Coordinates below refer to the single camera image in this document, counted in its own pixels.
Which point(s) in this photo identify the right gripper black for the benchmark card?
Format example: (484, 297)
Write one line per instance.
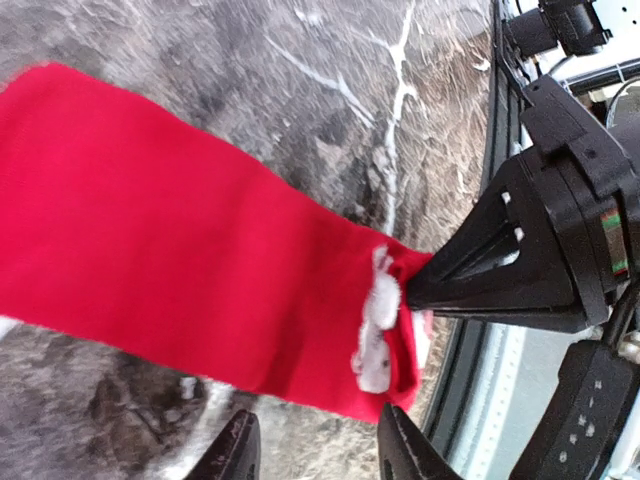
(493, 268)

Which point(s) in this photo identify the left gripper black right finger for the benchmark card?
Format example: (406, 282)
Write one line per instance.
(404, 453)

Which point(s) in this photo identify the white slotted cable duct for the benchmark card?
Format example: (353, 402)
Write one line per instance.
(476, 440)

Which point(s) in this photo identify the black front rail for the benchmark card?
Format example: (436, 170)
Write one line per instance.
(474, 348)

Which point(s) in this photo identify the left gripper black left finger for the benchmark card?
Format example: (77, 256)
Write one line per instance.
(235, 454)

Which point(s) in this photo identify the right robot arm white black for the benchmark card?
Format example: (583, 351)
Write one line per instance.
(576, 27)

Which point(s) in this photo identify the red santa sock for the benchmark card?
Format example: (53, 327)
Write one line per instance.
(124, 225)

